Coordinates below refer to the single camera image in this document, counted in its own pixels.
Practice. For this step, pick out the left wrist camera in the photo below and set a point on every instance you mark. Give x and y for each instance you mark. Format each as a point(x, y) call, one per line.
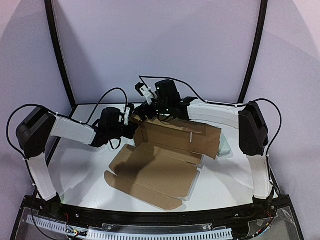
point(127, 111)

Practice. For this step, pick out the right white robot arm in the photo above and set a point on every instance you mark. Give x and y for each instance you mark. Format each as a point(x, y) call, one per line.
point(247, 118)

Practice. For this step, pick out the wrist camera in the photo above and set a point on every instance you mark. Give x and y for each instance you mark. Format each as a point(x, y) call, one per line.
point(145, 92)
point(127, 111)

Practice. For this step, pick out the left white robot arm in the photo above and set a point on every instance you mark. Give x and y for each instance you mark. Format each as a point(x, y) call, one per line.
point(35, 130)

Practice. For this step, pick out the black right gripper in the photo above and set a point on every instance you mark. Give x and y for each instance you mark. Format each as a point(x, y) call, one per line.
point(144, 110)

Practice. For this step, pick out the pale green rectangular block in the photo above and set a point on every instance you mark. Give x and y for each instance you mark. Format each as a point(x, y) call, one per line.
point(224, 147)

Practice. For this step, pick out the black enclosure frame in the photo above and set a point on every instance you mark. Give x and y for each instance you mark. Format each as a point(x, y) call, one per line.
point(51, 20)

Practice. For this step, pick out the white slotted cable duct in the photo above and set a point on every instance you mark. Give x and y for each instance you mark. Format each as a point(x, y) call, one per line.
point(127, 232)

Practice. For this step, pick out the brown cardboard paper box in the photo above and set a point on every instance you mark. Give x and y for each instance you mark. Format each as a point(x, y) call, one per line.
point(161, 166)

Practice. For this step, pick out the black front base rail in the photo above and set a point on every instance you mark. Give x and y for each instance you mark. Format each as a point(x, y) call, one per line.
point(280, 222)

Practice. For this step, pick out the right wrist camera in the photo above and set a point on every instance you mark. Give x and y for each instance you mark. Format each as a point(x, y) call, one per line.
point(145, 92)

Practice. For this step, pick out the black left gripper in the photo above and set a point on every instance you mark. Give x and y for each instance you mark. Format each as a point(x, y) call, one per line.
point(130, 126)

